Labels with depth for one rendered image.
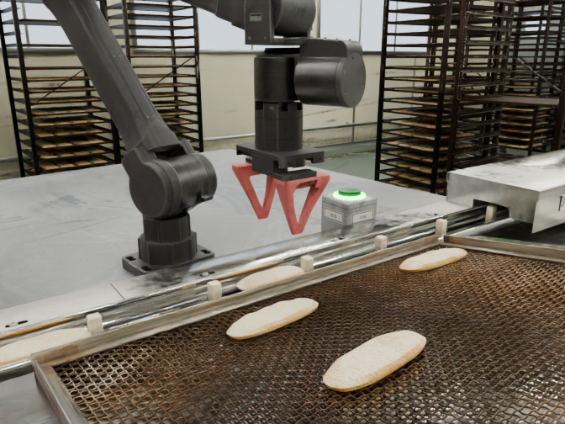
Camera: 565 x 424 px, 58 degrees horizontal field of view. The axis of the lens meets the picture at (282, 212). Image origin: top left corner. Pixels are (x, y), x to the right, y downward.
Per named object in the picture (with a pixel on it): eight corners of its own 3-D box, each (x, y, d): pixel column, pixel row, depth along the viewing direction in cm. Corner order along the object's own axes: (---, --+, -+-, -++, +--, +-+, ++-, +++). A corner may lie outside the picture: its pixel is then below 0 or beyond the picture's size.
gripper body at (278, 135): (281, 173, 56) (281, 104, 54) (234, 158, 64) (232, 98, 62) (326, 166, 60) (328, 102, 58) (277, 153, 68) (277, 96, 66)
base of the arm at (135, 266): (188, 247, 86) (120, 266, 78) (185, 201, 83) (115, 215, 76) (217, 262, 80) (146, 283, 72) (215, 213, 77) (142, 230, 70)
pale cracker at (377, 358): (396, 331, 41) (395, 318, 41) (440, 343, 38) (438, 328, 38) (309, 381, 34) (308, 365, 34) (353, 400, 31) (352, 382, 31)
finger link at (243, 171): (261, 233, 62) (260, 156, 59) (232, 219, 67) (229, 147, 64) (306, 223, 65) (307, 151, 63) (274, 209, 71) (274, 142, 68)
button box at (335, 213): (350, 244, 97) (351, 188, 94) (380, 257, 91) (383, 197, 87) (316, 253, 92) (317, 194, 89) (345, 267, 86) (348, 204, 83)
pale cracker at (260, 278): (293, 267, 70) (293, 259, 70) (310, 276, 67) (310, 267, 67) (230, 284, 65) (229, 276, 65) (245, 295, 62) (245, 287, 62)
